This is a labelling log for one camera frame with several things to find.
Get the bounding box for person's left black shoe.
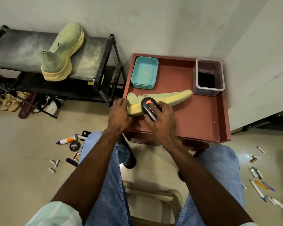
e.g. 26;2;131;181
118;138;137;169

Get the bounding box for person's left leg blue jeans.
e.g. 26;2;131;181
78;131;133;226

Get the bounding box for white and black shoe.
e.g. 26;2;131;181
33;96;65;117

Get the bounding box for black shoe rack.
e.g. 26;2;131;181
0;25;126;119

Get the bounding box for black marker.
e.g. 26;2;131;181
252;167;262;180

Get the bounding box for orange pen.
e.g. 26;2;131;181
255;180;269;190

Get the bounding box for maroon slipper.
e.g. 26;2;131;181
18;93;37;120

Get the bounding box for person's right hand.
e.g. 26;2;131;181
144;101;180;145

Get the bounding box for white pen blue cap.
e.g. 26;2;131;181
249;180;267;203

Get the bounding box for beige sandals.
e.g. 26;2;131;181
0;91;29;112

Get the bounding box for green knit slip-on shoe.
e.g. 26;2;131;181
126;89;193;116
40;22;85;82

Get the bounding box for person's right leg blue jeans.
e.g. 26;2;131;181
175;145;246;226

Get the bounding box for beige plastic stool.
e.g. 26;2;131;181
122;180;183;226

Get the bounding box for black brush with red spot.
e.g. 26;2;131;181
141;97;163;122

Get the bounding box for person's leg blue jeans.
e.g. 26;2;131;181
175;145;246;226
78;131;133;226

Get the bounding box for clear plastic container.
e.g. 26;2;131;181
193;58;225;97

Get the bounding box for round black polish tin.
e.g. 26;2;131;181
69;141;81;152

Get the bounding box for person's left hand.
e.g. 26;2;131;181
107;98;133;135

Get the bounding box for light green shirt sleeve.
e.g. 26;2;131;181
25;201;83;226

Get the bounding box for reddish-brown tray table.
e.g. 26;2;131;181
122;53;232;146

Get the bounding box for teal plastic tub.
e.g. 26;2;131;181
131;56;159;90

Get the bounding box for white glue bottle orange label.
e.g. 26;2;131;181
56;136;78;145

